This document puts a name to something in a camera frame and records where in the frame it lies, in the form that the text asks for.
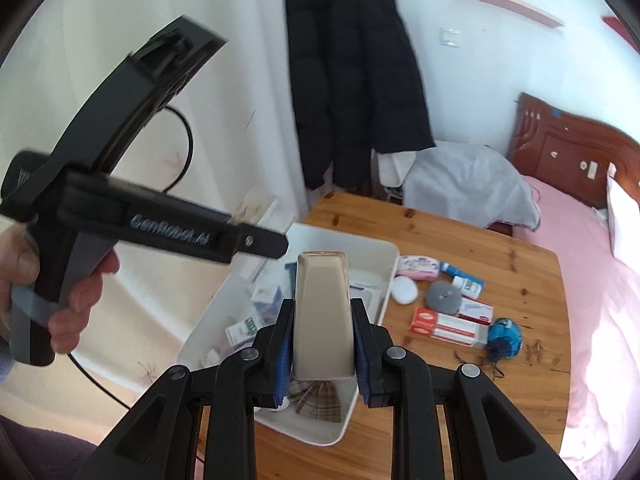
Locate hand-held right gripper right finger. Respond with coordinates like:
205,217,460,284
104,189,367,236
350,298,576,480

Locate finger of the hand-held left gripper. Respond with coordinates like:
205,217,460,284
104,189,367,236
231,224,290,264

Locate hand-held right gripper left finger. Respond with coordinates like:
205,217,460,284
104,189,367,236
100,299,297,480

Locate white green medicine box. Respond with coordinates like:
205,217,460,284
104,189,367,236
225,314,264,347

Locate beige plastic case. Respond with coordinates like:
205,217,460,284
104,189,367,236
292,250,357,380

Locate white blue device box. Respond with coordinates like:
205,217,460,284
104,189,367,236
348,269,387,323

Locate white round case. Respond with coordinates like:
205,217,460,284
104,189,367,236
391,276,419,305

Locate long red white box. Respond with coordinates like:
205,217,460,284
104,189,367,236
407,307,491,350

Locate grey round pad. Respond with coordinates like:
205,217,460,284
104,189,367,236
425,281,464,316

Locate white plastic bin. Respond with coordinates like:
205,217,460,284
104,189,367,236
176,222,400,447

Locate pink packet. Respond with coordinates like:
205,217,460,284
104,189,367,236
396,255,442,282

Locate small red white box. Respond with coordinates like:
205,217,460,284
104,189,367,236
457,297,495,324

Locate white bottle blue cap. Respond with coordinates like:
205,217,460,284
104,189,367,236
440,261,485,297

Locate blue drawstring pouch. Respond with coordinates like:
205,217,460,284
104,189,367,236
452,317,525,378

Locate person's left hand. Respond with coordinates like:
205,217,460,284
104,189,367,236
0,230,122,357

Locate plaid cloth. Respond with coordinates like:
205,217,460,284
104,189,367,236
287,379,343,425

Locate white padded cushion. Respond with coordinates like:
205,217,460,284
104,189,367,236
376,152,416,190

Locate black puffer jacket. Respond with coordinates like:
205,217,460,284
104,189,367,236
285,0,436,192

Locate grey cloth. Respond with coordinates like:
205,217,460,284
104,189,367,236
402,142,542,233

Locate bed with pink sheet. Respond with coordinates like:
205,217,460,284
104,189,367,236
520,175,640,477

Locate person's dark clothing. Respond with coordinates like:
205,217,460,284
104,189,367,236
0,412,108,480

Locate brown wooden headboard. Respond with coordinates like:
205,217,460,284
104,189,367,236
506,92,640,211

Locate pink pillow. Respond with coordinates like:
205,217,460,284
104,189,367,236
605,162,640,267

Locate black cable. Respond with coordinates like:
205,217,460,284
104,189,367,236
67,104,206,466

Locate pink wall shelf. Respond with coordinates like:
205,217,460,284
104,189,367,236
450,0,566,28

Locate red wall ornament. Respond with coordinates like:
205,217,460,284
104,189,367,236
602,15,637,42

